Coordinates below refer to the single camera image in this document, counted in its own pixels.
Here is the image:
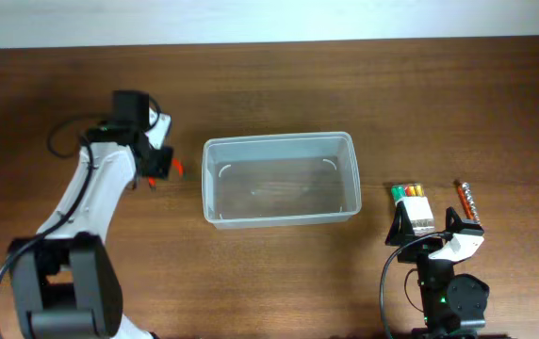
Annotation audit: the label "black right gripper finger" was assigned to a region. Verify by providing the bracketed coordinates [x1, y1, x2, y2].
[384, 202, 414, 246]
[445, 207, 484, 235]

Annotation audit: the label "red handled cutting pliers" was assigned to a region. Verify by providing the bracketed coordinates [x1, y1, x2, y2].
[147, 159, 185, 191]

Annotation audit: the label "clear plastic storage box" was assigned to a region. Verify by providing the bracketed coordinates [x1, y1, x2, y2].
[202, 132, 362, 230]

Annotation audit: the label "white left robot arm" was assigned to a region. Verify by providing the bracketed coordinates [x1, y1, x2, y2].
[0, 109, 172, 338]

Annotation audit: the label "pack of AA batteries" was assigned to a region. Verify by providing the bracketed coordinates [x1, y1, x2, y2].
[391, 183, 435, 235]

